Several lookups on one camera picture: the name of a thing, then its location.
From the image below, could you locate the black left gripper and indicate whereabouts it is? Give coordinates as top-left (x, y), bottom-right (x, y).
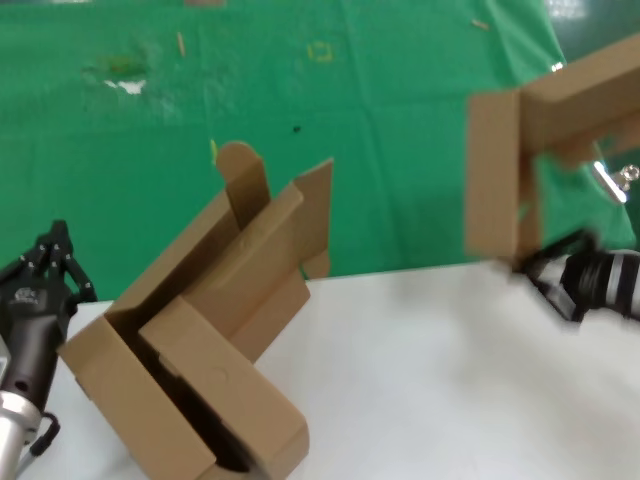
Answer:
top-left (0, 219), bottom-right (100, 397)

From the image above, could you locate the large open cardboard box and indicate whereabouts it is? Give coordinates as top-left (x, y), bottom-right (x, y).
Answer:
top-left (57, 141), bottom-right (274, 480)

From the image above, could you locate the short black cable loop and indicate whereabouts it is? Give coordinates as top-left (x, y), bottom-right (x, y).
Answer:
top-left (27, 412), bottom-right (63, 459)

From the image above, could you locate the cardboard box with round dent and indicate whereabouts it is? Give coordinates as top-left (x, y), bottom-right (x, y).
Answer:
top-left (138, 158), bottom-right (335, 480)

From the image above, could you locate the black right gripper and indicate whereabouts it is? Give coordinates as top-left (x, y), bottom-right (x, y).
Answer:
top-left (514, 229), bottom-right (616, 321)

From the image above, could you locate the green table cloth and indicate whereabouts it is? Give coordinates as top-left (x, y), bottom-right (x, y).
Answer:
top-left (0, 0), bottom-right (632, 304)

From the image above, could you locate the cardboard box with punched hole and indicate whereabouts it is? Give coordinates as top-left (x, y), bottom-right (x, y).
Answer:
top-left (463, 33), bottom-right (640, 266)

